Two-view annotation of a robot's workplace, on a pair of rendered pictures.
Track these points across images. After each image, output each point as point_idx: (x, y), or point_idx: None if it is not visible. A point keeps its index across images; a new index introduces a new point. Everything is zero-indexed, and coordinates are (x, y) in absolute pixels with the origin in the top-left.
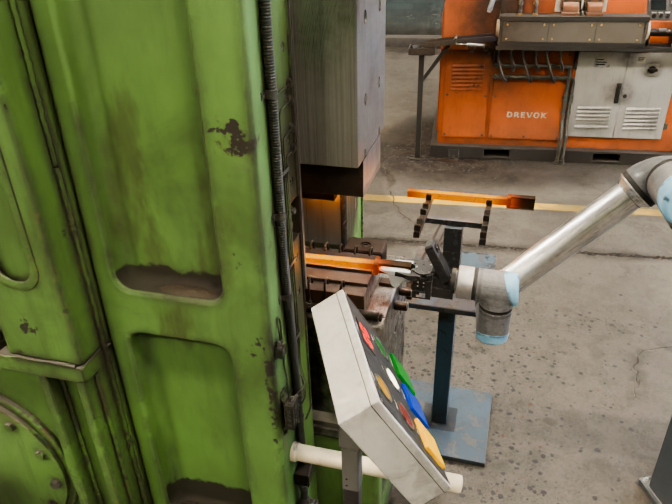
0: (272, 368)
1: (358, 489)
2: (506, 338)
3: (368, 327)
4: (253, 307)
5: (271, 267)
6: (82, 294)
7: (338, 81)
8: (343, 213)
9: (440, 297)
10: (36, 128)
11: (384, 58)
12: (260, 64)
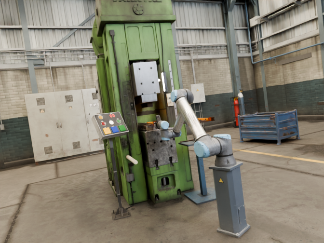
0: None
1: (110, 147)
2: (165, 139)
3: (119, 118)
4: None
5: (118, 110)
6: None
7: (134, 79)
8: (167, 117)
9: (158, 128)
10: (105, 90)
11: (157, 78)
12: (116, 76)
